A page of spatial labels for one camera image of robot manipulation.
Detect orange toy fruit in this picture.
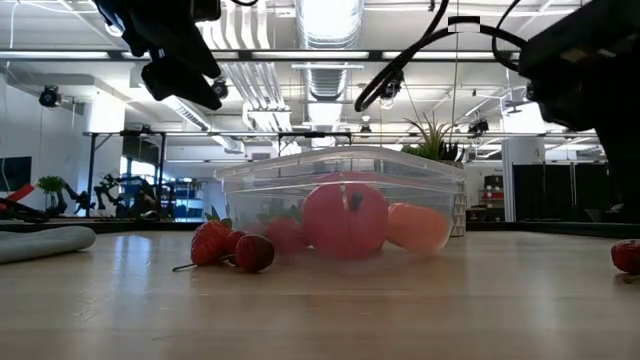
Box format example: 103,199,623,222
387,201,450,254

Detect dark red cherry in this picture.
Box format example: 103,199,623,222
227,229,247,257
172,233,276,274
610,238,640,276

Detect grey folded cloth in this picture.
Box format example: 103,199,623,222
0,225,97,266

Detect potted green succulent plant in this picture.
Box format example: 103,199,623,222
401,110,469,239

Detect black wall monitor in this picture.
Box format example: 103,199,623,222
0,155,33,193

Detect red toy apple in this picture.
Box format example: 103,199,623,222
301,181,391,262

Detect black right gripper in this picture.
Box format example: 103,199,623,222
518,0,640,225

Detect small background green plant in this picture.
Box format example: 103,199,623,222
35,174,67,214

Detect black partition panels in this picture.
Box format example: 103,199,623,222
512,162,614,224

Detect clear plastic tupperware container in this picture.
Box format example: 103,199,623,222
213,145,468,257

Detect silver ventilation duct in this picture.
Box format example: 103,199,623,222
293,0,366,104

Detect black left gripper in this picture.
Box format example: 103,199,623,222
93,0,224,112

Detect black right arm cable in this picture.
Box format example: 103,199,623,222
353,0,529,114

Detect red strawberry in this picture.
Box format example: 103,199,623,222
260,204,307,254
189,205,235,267

